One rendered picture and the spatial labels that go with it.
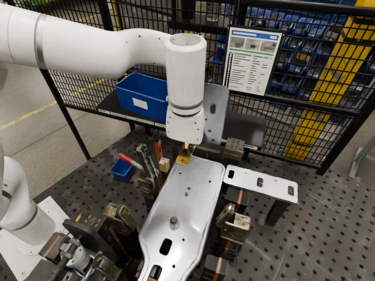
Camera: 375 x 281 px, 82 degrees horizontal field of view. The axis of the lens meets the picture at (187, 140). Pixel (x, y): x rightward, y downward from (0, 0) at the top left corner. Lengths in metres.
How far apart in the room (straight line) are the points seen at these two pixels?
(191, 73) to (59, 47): 0.23
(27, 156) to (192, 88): 2.51
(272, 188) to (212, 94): 0.44
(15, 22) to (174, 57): 0.25
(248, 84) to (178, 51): 0.71
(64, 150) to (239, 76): 2.09
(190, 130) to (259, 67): 0.60
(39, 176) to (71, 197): 1.24
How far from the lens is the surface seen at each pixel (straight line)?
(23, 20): 0.46
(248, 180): 0.94
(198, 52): 0.44
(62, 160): 2.61
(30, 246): 1.20
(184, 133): 0.57
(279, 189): 0.96
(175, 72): 0.45
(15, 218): 0.99
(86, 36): 0.44
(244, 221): 0.80
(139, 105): 1.15
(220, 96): 0.83
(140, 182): 0.88
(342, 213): 1.41
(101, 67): 0.43
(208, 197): 0.87
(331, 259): 1.27
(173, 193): 0.88
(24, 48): 0.45
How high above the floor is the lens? 1.76
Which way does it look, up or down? 46 degrees down
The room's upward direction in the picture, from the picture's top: straight up
